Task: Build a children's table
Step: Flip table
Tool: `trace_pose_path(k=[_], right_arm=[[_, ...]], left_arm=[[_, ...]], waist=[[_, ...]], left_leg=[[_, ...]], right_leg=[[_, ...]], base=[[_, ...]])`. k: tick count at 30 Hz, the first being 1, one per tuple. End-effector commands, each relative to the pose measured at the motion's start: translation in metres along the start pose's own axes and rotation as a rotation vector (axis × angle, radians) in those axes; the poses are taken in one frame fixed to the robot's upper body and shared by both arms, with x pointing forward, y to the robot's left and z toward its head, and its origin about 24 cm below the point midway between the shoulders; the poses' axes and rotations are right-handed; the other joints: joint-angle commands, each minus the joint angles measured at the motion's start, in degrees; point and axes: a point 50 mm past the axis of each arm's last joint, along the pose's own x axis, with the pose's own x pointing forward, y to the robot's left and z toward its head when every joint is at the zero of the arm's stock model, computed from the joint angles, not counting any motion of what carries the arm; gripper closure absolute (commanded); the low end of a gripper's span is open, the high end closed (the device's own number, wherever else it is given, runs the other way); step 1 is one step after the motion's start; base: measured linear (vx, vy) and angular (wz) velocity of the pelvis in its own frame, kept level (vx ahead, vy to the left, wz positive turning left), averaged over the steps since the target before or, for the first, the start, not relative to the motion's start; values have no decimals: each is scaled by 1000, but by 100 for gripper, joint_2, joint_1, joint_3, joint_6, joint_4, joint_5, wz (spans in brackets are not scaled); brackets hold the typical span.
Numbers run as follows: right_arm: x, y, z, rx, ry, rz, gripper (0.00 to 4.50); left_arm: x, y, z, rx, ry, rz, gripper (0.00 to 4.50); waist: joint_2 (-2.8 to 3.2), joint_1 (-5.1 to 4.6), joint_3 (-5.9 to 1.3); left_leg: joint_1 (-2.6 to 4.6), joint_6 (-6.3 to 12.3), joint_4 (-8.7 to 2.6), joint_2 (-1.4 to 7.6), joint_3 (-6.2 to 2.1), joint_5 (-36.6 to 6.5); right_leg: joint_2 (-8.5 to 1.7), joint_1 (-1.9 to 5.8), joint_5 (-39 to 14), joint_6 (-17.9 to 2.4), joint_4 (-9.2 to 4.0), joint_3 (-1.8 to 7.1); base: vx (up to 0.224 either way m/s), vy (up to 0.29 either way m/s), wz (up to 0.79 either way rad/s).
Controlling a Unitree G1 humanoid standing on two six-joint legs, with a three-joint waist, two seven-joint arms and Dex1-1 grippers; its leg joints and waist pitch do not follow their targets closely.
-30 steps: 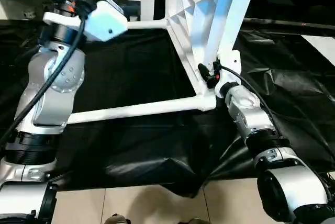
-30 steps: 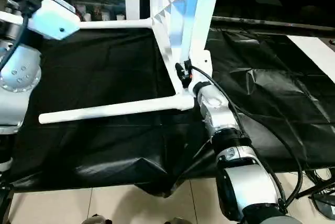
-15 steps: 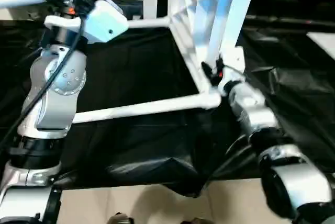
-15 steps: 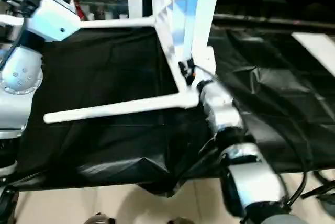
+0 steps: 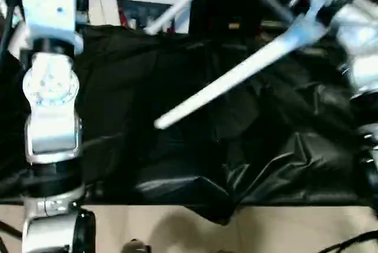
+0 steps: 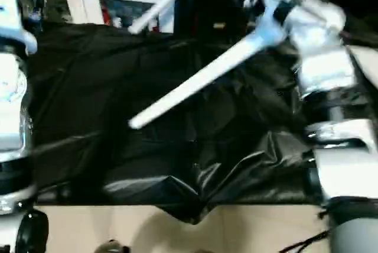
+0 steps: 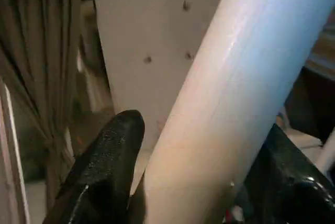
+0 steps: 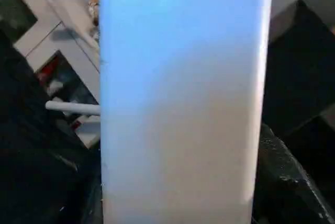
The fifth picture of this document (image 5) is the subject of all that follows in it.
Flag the black plastic mat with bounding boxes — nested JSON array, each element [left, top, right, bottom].
[[0, 21, 378, 225]]

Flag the black tripod leg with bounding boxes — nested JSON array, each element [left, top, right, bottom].
[[0, 220, 25, 249]]

